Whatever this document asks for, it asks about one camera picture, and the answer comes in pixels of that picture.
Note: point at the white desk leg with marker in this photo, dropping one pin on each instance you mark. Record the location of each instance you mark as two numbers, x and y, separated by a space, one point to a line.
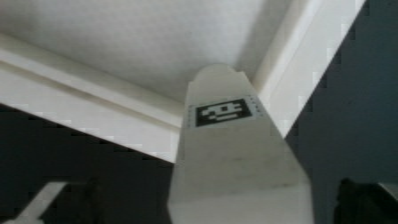
239 184

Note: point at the white desk top panel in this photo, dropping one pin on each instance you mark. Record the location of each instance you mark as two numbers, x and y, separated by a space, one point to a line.
102 55

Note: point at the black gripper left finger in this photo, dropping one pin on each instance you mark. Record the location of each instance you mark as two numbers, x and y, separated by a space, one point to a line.
67 204

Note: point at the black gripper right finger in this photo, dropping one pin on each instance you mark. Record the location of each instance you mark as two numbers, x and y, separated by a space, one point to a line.
367 203

